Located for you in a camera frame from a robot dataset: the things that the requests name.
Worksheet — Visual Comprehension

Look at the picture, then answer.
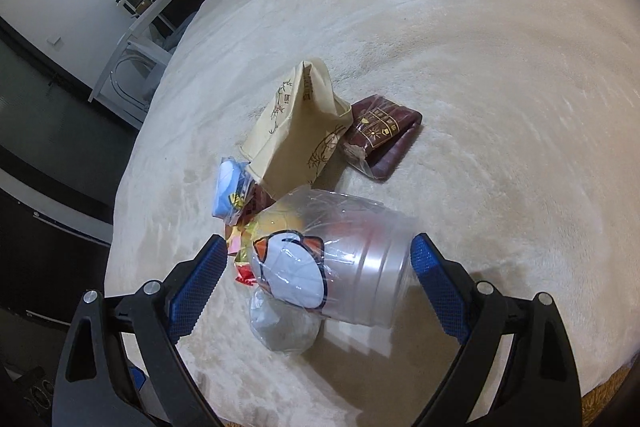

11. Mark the blue white packet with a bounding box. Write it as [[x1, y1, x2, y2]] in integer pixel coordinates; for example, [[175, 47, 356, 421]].
[[213, 158, 252, 226]]

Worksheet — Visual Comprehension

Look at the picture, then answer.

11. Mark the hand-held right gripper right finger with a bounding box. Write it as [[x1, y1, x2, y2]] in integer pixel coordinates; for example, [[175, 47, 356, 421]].
[[410, 233, 583, 427]]

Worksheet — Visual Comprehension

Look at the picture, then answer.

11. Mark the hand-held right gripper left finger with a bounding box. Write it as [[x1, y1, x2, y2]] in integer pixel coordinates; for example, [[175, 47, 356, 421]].
[[52, 234, 228, 427]]

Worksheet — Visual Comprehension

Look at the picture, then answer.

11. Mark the yellow woven rug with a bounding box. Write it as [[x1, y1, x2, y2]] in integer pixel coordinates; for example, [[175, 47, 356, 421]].
[[579, 369, 633, 427]]

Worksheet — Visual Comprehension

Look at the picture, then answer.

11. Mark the yellow red snack wrapper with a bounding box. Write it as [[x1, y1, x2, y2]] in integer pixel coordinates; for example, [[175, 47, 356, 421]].
[[227, 202, 281, 289]]

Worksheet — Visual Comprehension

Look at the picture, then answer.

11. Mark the white desk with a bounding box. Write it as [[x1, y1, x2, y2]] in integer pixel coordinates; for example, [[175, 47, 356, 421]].
[[88, 0, 213, 131]]

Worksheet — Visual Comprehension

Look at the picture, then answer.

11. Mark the maroon packet with gold print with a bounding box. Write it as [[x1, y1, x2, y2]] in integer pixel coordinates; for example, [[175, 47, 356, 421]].
[[342, 95, 423, 180]]

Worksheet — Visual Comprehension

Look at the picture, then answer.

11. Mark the fox print clear plastic bag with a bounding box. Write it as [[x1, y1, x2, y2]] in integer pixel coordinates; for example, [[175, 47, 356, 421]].
[[250, 189, 393, 312]]

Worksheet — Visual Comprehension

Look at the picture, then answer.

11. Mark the clear plastic chair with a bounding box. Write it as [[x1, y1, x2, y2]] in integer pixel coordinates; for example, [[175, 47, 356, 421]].
[[106, 38, 171, 102]]

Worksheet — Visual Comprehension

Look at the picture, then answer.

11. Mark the beige bamboo print paper bag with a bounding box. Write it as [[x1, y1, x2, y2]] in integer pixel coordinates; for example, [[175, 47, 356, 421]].
[[241, 60, 353, 198]]

